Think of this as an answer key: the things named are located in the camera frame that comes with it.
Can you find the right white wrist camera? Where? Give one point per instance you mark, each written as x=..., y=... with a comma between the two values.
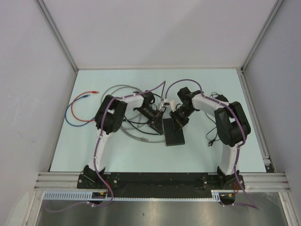
x=172, y=104

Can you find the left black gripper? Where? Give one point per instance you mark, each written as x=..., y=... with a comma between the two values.
x=156, y=121

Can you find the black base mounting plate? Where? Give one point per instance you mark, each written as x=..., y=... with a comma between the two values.
x=162, y=185

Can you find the black network switch box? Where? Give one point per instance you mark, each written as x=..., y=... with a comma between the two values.
x=172, y=138

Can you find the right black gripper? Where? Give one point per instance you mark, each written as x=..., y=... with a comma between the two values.
x=178, y=123

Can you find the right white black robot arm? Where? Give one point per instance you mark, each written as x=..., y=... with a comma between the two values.
x=231, y=123

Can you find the white slotted cable duct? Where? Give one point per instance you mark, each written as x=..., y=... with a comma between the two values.
x=91, y=196

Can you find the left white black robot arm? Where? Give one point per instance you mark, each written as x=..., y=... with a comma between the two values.
x=109, y=119

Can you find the aluminium front frame rail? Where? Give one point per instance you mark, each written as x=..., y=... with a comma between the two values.
x=255, y=182

